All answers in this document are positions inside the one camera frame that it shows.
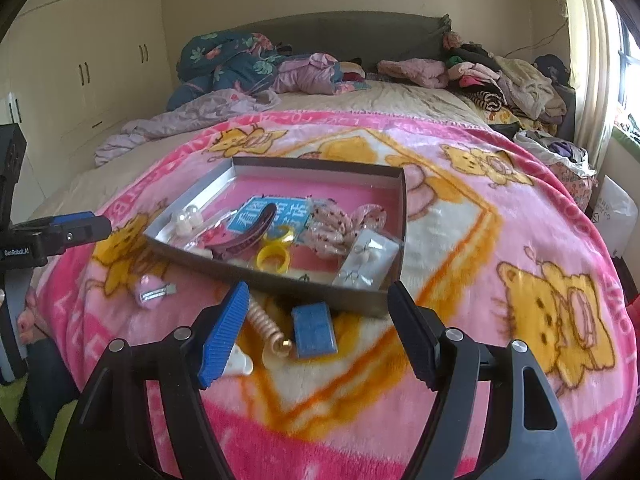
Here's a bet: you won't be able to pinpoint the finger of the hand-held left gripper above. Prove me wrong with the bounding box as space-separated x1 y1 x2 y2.
59 216 114 251
46 211 102 227

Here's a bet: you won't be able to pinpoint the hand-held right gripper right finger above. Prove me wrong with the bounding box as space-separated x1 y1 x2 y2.
386 280 584 480

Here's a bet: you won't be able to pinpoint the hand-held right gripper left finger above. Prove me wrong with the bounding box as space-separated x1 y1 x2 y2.
55 281 252 480

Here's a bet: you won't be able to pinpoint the beige spiral hair tie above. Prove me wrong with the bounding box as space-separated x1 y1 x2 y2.
248 294 294 362

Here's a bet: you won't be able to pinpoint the small blue box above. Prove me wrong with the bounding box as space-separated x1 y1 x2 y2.
290 302 338 360

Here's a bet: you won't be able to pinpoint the silver plastic earring bag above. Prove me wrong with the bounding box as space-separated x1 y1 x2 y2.
331 229 401 290

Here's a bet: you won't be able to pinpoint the shallow cardboard box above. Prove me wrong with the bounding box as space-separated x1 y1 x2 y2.
144 155 409 321

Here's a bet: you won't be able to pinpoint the pearl bead hair tie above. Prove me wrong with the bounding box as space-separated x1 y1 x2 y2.
172 206 205 237

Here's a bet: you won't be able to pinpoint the clear bag pink trinket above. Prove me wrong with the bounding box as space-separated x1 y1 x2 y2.
206 217 239 249

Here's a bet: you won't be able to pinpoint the spotted fabric bow hair accessory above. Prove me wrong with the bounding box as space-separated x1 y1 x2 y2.
303 198 387 260

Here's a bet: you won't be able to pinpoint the person's left hand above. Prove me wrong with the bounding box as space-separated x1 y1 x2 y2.
16 290 41 343

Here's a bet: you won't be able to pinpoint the small white plastic piece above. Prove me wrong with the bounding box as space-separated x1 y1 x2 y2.
231 349 257 377

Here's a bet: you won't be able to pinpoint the pink round hair clip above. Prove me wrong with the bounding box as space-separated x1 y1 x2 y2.
137 273 179 307

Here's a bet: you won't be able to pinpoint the pink printed blanket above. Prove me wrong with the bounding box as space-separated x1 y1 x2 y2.
32 109 640 480

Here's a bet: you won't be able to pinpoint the dark blue pants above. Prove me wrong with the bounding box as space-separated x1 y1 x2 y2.
19 337 88 461

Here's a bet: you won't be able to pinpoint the light purple quilt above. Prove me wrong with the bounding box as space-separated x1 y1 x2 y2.
94 87 282 168

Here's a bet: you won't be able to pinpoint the cream wardrobe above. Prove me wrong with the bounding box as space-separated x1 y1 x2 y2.
0 0 165 197

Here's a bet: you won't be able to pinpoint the dark floral duvet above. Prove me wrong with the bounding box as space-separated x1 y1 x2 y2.
166 31 287 112

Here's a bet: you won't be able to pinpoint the floral fabric bundle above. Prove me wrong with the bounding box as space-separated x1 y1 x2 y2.
514 129 599 212

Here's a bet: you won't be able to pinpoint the white plastic bag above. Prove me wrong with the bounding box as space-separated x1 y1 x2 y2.
589 174 639 259

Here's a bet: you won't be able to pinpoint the beige bed sheet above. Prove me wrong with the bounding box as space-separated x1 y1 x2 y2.
30 80 493 221

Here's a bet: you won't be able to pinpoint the pink fleece garment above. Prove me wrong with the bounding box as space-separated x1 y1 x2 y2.
377 58 450 90

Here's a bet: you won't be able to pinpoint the pink purple jacket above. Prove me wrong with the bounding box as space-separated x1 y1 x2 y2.
271 52 347 96

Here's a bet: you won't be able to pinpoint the pile of clothes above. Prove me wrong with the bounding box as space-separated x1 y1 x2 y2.
441 30 577 127

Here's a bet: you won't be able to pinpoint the green windowsill cloth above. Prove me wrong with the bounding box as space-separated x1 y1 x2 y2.
611 109 640 153

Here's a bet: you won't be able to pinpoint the grey bed headboard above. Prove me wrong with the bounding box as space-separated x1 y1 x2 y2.
214 11 452 75

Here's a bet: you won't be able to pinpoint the cream curtain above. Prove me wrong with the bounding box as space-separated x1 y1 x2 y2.
556 0 622 162

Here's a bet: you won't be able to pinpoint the window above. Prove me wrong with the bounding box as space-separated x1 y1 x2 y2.
616 5 640 136

